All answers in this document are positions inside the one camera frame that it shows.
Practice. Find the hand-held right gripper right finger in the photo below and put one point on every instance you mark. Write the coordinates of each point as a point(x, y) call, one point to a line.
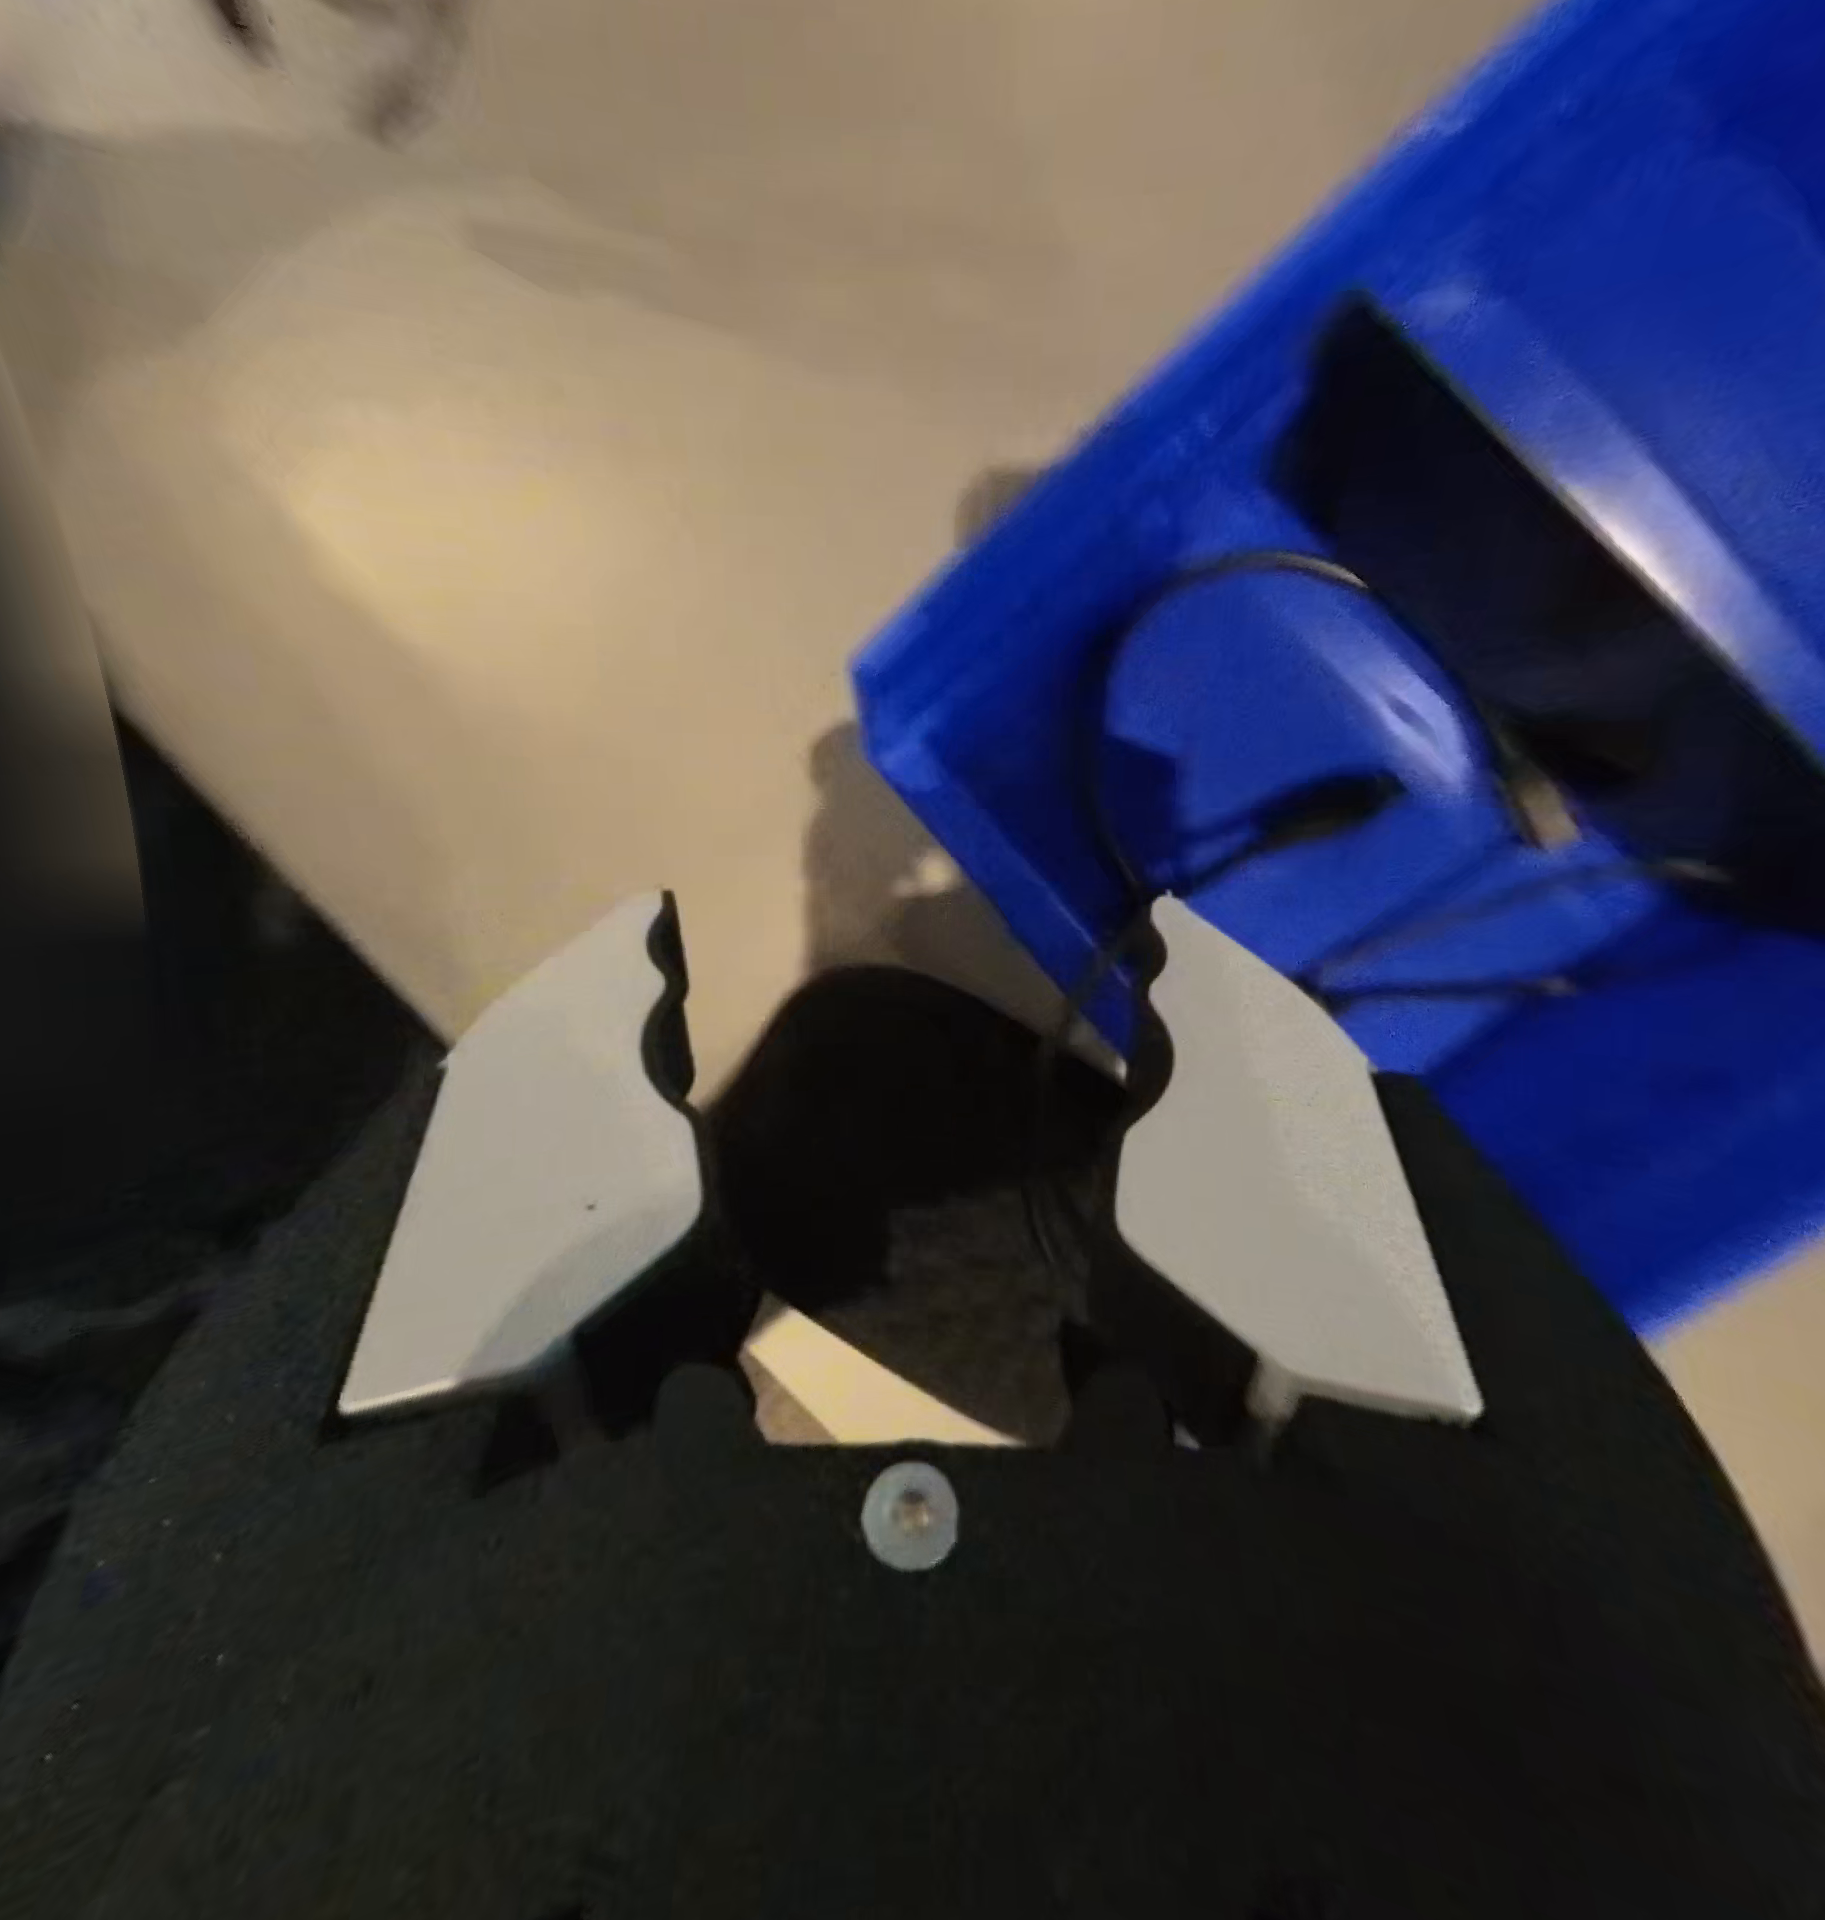
point(1289, 1201)

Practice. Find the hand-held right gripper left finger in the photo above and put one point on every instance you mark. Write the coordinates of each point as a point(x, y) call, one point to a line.
point(536, 1201)

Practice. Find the blue plastic bin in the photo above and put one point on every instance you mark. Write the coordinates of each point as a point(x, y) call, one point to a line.
point(1603, 150)

